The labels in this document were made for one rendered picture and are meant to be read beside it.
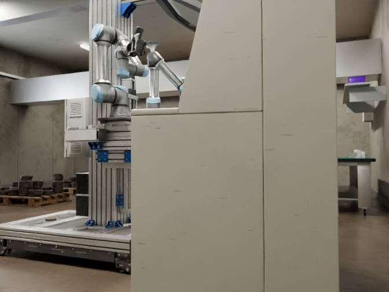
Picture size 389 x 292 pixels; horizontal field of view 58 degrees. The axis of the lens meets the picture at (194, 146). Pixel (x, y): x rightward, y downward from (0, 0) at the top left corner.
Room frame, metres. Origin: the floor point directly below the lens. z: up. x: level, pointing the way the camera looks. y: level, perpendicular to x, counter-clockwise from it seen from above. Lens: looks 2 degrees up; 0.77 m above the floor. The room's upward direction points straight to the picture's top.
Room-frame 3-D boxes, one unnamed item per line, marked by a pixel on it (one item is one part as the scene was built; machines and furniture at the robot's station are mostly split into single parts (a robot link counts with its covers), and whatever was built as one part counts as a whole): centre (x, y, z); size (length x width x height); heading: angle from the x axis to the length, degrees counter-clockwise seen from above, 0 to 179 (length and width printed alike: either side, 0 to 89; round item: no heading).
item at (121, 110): (2.51, 0.54, 1.09); 0.15 x 0.15 x 0.10
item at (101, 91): (2.42, 0.64, 1.41); 0.15 x 0.12 x 0.55; 132
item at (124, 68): (2.23, 0.44, 1.34); 0.11 x 0.08 x 0.11; 132
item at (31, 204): (5.83, 2.82, 0.22); 1.23 x 0.85 x 0.44; 68
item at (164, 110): (1.86, 0.09, 0.96); 0.70 x 0.22 x 0.03; 166
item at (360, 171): (5.58, -2.26, 0.42); 2.34 x 0.94 x 0.85; 158
